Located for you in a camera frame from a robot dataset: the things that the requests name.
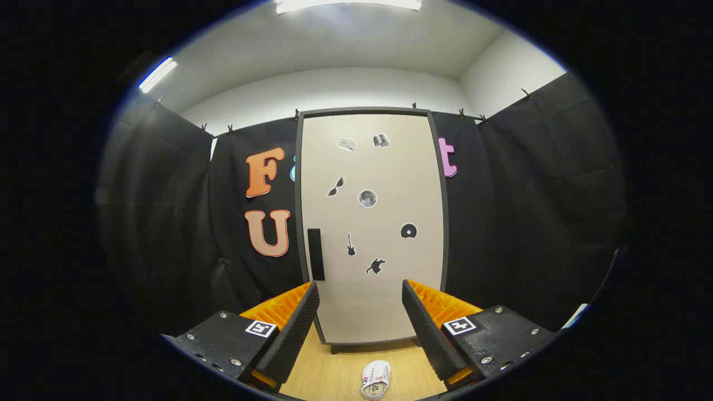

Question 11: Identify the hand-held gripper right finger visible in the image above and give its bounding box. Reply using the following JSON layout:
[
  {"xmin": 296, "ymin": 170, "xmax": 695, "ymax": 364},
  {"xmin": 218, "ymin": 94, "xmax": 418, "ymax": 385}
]
[{"xmin": 402, "ymin": 279, "xmax": 558, "ymax": 390}]

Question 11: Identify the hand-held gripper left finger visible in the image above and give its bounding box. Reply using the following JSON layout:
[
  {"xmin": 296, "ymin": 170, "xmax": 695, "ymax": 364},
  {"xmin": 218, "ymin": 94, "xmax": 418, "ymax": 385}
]
[{"xmin": 162, "ymin": 281, "xmax": 321, "ymax": 390}]

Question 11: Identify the white canvas shoe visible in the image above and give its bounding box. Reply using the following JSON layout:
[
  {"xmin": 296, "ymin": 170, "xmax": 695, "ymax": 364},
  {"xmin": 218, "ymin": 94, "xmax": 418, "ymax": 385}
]
[{"xmin": 361, "ymin": 360, "xmax": 392, "ymax": 400}]

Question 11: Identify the black cabinet door handle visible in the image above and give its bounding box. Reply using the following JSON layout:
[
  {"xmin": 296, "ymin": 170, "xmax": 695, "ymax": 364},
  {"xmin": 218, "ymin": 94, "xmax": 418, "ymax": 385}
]
[{"xmin": 307, "ymin": 228, "xmax": 325, "ymax": 281}]

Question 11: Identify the dark grey shoe cabinet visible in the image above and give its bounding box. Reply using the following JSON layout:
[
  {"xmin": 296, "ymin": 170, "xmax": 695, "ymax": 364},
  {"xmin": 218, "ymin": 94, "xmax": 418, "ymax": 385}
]
[{"xmin": 294, "ymin": 107, "xmax": 450, "ymax": 355}]

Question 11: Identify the beige shoe cabinet door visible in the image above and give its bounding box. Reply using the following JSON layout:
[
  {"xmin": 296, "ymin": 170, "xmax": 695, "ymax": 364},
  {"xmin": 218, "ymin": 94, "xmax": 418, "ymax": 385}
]
[{"xmin": 301, "ymin": 114, "xmax": 446, "ymax": 344}]

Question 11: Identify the white sheet with green print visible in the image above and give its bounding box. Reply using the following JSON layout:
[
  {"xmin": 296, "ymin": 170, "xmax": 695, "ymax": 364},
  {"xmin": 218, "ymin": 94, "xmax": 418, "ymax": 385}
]
[{"xmin": 563, "ymin": 304, "xmax": 589, "ymax": 329}]

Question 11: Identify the black backdrop cloth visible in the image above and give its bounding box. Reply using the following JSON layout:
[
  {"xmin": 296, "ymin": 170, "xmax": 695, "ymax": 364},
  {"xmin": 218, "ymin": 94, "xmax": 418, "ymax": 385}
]
[{"xmin": 97, "ymin": 72, "xmax": 624, "ymax": 340}]

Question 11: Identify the short ceiling light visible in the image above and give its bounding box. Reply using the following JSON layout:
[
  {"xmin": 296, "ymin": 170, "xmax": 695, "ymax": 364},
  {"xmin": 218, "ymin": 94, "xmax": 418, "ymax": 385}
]
[{"xmin": 138, "ymin": 57, "xmax": 179, "ymax": 94}]

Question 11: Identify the long ceiling light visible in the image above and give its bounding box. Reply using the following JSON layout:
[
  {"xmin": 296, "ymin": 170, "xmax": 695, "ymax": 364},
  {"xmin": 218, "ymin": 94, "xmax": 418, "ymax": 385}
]
[{"xmin": 275, "ymin": 0, "xmax": 423, "ymax": 14}]

